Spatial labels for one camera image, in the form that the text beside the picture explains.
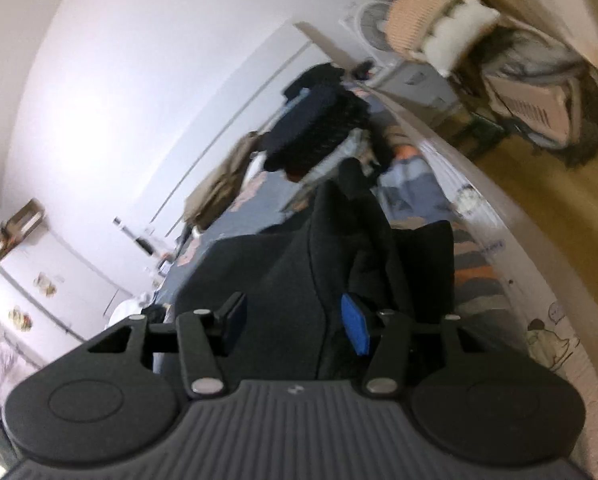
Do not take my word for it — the mouse sticker with red book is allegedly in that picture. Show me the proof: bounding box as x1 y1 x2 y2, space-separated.
9 305 34 333

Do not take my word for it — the white wardrobe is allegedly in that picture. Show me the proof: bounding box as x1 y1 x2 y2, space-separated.
0 230 130 376

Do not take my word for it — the mouse sticker with bow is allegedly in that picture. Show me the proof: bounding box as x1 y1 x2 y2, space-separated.
34 272 57 298

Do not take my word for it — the black sweatshirt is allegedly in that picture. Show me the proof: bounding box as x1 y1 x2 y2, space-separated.
171 157 454 386

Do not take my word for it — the black handheld vacuum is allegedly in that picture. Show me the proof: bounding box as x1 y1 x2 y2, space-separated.
113 216 154 256

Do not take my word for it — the beige curtain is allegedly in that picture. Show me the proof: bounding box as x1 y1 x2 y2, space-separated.
439 0 598 78

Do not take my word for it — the white cushion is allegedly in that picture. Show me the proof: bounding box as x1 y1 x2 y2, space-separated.
421 0 502 77

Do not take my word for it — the folded khaki blanket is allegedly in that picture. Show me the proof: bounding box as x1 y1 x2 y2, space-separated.
184 131 260 231

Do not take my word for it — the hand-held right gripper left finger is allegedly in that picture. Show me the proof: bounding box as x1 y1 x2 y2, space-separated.
85 291 248 402

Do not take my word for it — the white headboard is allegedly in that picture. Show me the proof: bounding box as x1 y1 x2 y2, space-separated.
151 22 340 241

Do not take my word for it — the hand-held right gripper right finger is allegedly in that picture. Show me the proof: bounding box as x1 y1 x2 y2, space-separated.
340 294 506 402

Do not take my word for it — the stack of folded clothes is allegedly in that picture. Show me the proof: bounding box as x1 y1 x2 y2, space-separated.
264 85 374 183

